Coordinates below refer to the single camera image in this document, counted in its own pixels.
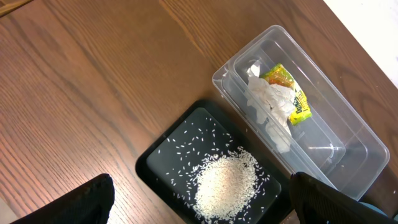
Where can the black food waste tray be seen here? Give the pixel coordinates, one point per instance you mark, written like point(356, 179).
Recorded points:
point(171, 164)

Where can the mint green bowl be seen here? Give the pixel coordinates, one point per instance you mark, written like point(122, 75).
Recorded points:
point(372, 207)

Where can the pile of white rice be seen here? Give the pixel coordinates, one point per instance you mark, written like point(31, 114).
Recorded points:
point(226, 184)

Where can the clear plastic bin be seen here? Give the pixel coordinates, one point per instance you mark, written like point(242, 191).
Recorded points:
point(334, 145)

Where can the green snack wrapper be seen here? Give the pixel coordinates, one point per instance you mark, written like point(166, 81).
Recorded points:
point(279, 75)

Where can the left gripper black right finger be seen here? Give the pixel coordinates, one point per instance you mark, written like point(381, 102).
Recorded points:
point(316, 202)

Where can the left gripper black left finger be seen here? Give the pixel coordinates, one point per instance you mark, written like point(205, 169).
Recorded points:
point(89, 203)

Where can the white tissue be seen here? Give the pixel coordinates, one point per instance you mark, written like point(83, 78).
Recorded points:
point(277, 107)

